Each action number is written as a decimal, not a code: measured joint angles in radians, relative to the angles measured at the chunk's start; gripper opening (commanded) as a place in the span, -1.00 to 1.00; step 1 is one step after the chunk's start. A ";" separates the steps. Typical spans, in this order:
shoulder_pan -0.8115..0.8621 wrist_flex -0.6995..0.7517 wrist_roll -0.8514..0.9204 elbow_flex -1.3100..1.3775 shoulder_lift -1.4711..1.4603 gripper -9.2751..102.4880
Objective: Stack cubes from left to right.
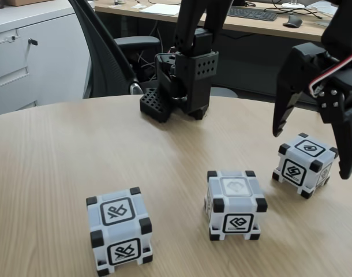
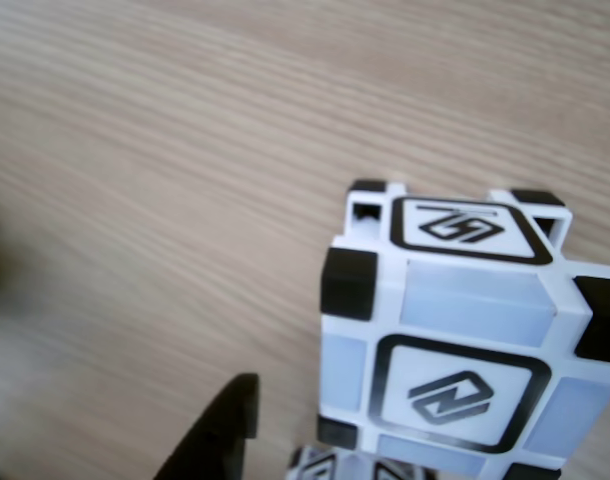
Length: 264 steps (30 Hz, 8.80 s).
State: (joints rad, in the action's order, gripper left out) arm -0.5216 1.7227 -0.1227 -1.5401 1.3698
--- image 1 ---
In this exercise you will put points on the black cabinet key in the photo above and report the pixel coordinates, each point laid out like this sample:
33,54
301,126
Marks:
32,41

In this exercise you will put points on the white monitor stand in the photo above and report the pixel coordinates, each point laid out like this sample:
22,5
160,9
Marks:
292,4

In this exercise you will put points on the black office chair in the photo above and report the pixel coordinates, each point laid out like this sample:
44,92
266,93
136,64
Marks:
138,41

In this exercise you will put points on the white cube angular symbol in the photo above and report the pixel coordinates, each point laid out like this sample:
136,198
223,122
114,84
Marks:
236,202

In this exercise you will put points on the black computer keyboard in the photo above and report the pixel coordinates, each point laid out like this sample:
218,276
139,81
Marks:
251,13

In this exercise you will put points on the black computer mouse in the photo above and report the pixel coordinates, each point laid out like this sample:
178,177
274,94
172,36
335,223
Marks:
292,21

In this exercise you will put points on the black monitor base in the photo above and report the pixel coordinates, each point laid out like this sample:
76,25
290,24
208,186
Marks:
246,2

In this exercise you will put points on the white paper sheet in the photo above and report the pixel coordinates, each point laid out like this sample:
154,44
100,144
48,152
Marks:
158,8

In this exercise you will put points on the white cube zigzag symbol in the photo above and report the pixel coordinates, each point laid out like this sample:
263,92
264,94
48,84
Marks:
308,150

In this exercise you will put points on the white filing cabinet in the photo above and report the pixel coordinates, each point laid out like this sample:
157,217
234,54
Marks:
49,72

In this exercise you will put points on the white cube crossed symbol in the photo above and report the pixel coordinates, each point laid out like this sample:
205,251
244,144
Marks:
115,231

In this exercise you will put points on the grey laptop stand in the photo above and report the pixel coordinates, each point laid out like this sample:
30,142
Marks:
323,8

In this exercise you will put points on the brown cardboard box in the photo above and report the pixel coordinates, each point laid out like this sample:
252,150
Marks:
26,2

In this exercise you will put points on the small white card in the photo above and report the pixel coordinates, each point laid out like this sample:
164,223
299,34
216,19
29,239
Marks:
138,6

